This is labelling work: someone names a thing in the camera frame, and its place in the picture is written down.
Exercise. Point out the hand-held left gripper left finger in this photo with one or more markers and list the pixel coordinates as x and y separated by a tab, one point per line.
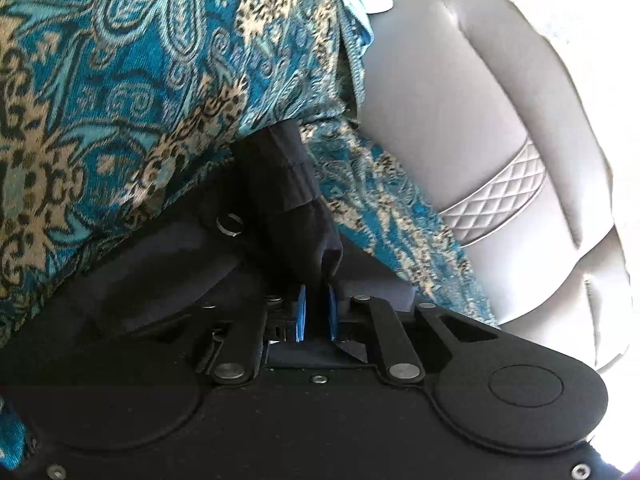
300	312

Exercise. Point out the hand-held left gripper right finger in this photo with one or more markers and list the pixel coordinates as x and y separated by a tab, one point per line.
331	315

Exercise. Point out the black pants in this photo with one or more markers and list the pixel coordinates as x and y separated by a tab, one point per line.
290	195

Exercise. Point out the beige leather headboard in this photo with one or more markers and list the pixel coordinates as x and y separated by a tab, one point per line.
450	85

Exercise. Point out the teal paisley patterned blanket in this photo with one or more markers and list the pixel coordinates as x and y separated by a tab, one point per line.
125	85

